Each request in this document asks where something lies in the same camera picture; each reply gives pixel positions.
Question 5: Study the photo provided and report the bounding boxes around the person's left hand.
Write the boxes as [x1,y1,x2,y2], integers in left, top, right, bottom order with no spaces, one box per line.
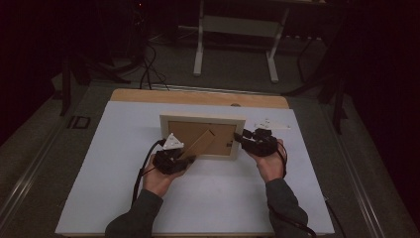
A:
[142,153,191,198]

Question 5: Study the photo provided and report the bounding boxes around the person's right hand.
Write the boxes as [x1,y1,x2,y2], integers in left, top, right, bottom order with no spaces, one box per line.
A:
[252,138,288,183]

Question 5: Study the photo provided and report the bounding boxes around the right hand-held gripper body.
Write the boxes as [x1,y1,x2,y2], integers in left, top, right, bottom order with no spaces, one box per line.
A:
[243,118,292,158]

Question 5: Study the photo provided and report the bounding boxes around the white table mat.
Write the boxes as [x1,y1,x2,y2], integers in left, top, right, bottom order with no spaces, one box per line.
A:
[54,100,335,236]

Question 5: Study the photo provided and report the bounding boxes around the black metal stand leg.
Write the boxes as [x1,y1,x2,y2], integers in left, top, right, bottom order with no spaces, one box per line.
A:
[331,73,349,135]

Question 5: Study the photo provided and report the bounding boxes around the black floor cables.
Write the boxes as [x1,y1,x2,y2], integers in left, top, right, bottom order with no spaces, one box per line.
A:
[138,41,171,91]

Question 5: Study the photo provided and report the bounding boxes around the white metal stand frame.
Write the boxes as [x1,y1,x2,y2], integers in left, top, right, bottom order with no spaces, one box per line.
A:
[192,0,292,84]

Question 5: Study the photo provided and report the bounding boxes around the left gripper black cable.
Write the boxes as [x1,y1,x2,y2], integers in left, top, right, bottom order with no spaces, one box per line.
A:
[131,138,166,207]

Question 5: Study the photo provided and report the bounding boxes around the metal floor rail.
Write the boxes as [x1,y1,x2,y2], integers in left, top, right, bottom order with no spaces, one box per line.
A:
[0,125,67,226]
[315,103,388,238]

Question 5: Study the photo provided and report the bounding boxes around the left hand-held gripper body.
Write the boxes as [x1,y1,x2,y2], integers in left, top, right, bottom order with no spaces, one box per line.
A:
[153,133,186,176]

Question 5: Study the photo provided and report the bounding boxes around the black floor bracket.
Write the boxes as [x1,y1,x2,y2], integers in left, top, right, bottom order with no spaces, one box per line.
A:
[66,115,91,130]

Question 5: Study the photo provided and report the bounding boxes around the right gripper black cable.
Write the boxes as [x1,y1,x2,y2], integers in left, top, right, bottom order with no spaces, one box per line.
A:
[268,141,319,238]

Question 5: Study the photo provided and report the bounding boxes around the beige wooden photo frame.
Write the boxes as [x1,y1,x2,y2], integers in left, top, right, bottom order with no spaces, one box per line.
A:
[159,113,247,162]

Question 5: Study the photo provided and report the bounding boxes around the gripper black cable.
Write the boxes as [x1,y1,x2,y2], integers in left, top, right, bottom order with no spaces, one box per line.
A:
[268,141,319,238]
[131,138,166,207]

